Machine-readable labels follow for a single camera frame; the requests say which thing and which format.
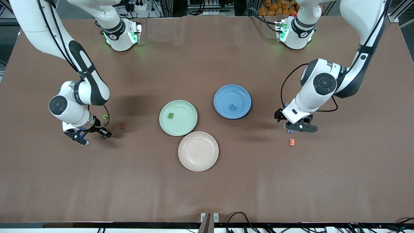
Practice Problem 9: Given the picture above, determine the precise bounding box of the blue plate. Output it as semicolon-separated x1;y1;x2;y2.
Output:
213;84;252;119

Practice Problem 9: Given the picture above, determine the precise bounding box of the light green plate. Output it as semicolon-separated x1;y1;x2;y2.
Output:
159;100;198;137

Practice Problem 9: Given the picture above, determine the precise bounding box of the pale beige plate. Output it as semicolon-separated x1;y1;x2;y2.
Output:
178;131;219;172

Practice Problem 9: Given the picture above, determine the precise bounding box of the brown table cover sheet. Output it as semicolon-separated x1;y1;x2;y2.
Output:
0;16;414;224

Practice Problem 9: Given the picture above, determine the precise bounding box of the orange packets pile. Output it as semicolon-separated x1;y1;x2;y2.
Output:
259;0;299;17

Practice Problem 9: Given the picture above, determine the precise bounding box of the white power strip with plugs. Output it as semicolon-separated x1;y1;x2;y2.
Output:
128;0;148;12

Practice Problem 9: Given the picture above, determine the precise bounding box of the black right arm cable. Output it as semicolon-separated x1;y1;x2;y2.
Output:
37;0;110;128

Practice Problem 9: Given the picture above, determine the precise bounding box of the black looped cable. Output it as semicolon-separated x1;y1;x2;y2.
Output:
226;212;259;233

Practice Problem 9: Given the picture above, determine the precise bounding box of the grey metal mount bracket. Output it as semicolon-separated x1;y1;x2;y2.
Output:
201;213;219;233

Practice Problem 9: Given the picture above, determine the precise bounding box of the aluminium frame strut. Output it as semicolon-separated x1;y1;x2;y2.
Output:
388;0;414;23

